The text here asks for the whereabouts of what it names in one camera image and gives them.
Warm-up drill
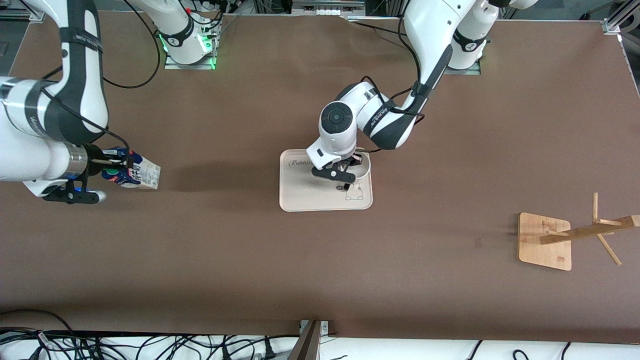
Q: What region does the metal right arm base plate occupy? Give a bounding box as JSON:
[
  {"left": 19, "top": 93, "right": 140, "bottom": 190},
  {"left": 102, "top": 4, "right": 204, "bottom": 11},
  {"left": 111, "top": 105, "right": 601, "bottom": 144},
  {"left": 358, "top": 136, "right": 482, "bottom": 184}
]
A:
[{"left": 164, "top": 22, "right": 221, "bottom": 71}]

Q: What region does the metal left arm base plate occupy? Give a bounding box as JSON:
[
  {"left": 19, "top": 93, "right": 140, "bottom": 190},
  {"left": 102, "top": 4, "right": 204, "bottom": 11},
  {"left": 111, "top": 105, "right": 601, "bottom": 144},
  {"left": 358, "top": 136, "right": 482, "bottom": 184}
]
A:
[{"left": 442, "top": 60, "right": 482, "bottom": 76}]

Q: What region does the cream rabbit print tray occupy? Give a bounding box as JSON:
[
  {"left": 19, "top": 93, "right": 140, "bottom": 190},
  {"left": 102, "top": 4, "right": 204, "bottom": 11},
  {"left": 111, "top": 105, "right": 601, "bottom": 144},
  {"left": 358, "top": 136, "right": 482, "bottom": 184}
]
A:
[{"left": 279, "top": 148, "right": 374, "bottom": 213}]

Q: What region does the grey metal post with bracket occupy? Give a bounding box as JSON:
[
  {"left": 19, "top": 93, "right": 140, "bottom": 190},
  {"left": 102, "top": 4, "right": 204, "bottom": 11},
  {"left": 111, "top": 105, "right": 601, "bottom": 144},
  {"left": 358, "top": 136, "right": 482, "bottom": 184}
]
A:
[{"left": 287, "top": 319, "right": 331, "bottom": 360}]

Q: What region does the wooden mug rack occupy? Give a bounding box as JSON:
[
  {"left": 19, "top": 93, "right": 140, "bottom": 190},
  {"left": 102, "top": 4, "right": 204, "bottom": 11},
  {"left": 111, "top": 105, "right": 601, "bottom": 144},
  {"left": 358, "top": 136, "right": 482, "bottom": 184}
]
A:
[{"left": 517, "top": 192, "right": 640, "bottom": 271}]

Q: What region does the aluminium frame profile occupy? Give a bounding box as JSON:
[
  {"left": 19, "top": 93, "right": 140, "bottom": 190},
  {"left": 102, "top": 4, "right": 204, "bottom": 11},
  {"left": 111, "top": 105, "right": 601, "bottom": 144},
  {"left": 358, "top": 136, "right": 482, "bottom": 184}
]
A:
[{"left": 0, "top": 7, "right": 47, "bottom": 22}]

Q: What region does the grey power strip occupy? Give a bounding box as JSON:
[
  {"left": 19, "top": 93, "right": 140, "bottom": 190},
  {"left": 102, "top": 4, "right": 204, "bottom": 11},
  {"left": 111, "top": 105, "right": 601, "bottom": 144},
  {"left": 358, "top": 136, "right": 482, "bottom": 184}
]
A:
[{"left": 292, "top": 0, "right": 366, "bottom": 16}]

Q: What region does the black looped floor cable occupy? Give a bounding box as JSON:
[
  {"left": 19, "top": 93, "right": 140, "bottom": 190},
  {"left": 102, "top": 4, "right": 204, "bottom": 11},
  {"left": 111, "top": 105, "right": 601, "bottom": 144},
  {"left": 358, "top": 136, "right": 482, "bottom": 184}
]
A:
[{"left": 0, "top": 309, "right": 77, "bottom": 338}]

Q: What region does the blue white milk carton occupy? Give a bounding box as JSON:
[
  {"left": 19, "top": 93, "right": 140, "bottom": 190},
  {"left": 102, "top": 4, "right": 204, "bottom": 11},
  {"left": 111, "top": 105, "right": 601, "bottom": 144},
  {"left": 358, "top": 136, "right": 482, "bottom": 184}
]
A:
[{"left": 101, "top": 146, "right": 162, "bottom": 190}]

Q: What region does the black cable on table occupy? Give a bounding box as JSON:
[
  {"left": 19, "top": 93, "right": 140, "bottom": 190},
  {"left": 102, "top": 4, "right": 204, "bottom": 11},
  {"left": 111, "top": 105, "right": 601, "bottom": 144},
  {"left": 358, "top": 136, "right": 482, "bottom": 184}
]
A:
[{"left": 345, "top": 14, "right": 416, "bottom": 39}]

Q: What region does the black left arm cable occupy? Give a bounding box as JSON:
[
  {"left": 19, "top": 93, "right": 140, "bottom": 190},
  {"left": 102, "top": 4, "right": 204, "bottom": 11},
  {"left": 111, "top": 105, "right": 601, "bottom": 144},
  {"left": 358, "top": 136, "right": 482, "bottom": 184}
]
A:
[{"left": 357, "top": 14, "right": 427, "bottom": 153}]

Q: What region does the white smiley mug black handle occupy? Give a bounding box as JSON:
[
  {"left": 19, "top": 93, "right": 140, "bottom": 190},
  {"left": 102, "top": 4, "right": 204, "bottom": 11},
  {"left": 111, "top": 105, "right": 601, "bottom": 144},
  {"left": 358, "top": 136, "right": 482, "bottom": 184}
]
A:
[{"left": 336, "top": 150, "right": 373, "bottom": 191}]

